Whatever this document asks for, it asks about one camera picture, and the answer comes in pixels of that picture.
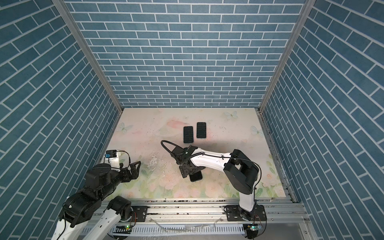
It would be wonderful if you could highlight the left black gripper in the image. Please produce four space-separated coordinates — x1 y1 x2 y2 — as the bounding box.
98 160 143 202

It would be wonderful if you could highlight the white phone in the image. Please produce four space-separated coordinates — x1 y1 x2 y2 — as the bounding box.
189 171 203 183

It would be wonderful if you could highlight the aluminium front rail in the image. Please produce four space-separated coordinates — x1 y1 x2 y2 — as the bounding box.
132 199 310 225

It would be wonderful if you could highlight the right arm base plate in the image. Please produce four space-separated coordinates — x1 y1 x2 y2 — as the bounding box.
224 204 267 222

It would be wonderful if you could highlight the blue phone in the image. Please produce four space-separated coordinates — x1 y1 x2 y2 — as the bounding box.
197 122 207 139

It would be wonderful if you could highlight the white slotted cable duct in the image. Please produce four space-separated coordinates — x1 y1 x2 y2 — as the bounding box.
80 224 245 236

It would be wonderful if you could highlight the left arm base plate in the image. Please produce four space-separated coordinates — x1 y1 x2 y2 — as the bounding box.
131 206 148 223

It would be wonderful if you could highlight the black phone screen up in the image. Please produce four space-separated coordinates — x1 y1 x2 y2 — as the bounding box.
183 126 194 144

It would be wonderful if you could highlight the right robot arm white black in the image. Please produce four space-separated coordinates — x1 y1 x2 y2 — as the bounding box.
171 146 261 221

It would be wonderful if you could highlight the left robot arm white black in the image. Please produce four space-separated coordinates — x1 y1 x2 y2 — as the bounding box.
52 161 141 240

